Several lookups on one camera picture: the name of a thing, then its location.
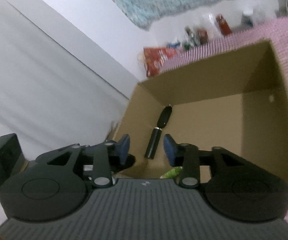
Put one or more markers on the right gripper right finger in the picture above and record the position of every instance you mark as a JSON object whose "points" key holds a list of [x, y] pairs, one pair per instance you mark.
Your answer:
{"points": [[170, 148]]}

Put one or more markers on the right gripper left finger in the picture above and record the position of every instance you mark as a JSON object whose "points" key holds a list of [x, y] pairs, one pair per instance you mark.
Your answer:
{"points": [[122, 148]]}

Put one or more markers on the black cylinder tube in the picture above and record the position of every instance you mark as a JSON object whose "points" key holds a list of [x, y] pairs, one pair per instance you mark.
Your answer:
{"points": [[153, 143]]}

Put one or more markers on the green lip balm tube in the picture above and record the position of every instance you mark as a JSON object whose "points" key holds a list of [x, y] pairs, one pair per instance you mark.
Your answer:
{"points": [[173, 173]]}

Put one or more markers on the black oval fob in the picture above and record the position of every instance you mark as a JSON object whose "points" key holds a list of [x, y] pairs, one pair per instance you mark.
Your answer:
{"points": [[164, 117]]}

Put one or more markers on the large cardboard box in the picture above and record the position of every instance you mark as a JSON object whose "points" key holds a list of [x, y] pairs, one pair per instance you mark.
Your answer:
{"points": [[236, 100]]}

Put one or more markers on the red plastic bag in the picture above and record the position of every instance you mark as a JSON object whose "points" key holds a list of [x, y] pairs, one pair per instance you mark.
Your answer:
{"points": [[153, 58]]}

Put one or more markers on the purple checkered tablecloth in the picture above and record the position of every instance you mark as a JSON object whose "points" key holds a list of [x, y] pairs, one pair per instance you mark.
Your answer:
{"points": [[275, 30]]}

